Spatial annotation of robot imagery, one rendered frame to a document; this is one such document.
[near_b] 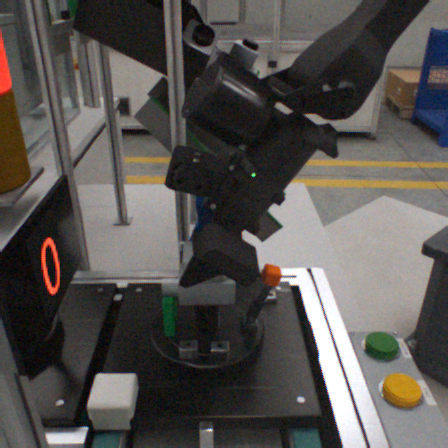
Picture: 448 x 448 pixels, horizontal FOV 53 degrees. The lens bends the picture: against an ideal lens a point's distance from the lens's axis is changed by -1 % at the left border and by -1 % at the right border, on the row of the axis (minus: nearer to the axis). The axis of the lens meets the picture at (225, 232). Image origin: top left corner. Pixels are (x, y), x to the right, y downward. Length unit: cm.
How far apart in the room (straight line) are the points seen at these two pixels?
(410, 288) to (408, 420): 41
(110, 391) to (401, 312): 53
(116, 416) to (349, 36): 42
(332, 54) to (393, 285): 57
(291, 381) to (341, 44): 35
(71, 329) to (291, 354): 28
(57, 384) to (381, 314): 53
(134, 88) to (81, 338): 412
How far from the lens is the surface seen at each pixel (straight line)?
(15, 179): 27
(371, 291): 88
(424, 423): 54
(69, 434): 52
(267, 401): 51
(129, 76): 461
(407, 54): 942
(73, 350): 59
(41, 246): 29
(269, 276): 51
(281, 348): 57
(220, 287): 50
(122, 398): 50
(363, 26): 44
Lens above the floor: 136
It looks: 29 degrees down
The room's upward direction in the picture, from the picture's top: straight up
